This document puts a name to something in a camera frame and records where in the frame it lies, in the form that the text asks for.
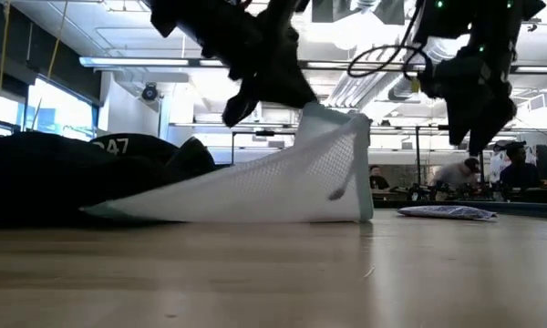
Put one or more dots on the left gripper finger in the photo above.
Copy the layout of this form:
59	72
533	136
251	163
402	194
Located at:
292	89
241	102

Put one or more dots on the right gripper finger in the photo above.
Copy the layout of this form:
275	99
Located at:
458	127
483	134

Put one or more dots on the white mesh zip pouch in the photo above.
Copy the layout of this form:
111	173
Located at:
255	191

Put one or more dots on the black backpack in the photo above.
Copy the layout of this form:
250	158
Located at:
50	182

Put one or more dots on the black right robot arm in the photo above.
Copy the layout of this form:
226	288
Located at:
465	18

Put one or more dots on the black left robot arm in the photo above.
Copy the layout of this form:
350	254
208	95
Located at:
173	13

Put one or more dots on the black tripod stand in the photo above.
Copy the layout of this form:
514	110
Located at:
481	168

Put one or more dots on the white cloth item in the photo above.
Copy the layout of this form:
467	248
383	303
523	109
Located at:
497	166

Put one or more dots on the person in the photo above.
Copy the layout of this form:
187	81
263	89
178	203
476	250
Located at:
378	181
522	175
453	173

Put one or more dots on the black stand pole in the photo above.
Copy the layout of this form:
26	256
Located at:
417	155

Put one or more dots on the long ceiling light fixture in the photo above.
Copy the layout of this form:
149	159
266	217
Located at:
132	62

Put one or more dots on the black stand frame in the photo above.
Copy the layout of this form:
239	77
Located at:
264	133

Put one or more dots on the black aluminium table frame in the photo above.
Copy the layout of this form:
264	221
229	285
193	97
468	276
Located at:
529	209

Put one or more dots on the black wall dome camera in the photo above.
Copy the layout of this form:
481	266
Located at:
149	92

